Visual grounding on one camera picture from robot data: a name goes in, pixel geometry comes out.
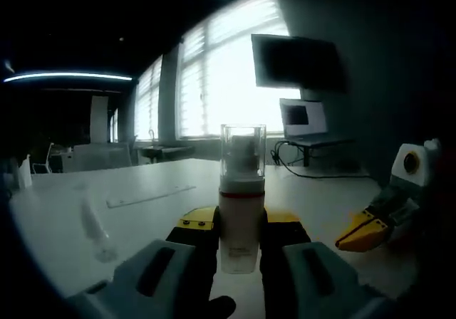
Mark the white pump bottle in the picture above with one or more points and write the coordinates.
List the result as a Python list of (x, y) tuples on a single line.
[(238, 223)]

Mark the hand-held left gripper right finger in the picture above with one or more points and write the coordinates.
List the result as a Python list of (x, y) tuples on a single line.
[(313, 283)]

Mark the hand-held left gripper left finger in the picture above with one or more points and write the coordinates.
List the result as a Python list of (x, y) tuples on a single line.
[(153, 280)]

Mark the dark laptop stand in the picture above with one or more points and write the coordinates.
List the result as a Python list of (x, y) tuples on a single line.
[(317, 144)]

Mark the ceiling light strip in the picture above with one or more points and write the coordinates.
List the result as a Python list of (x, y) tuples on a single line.
[(71, 75)]

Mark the person's left hand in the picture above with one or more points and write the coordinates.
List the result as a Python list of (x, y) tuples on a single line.
[(222, 308)]

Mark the wide clear bottle cover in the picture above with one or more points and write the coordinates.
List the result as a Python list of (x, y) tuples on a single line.
[(243, 148)]

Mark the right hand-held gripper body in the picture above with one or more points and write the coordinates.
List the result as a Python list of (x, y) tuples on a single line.
[(411, 166)]

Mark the window side counter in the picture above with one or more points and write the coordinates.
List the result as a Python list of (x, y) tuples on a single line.
[(164, 151)]

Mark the white office chair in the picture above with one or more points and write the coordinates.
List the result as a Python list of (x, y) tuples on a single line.
[(44, 159)]

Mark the dark monitor screen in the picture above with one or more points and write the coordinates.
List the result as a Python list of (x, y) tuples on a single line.
[(295, 62)]

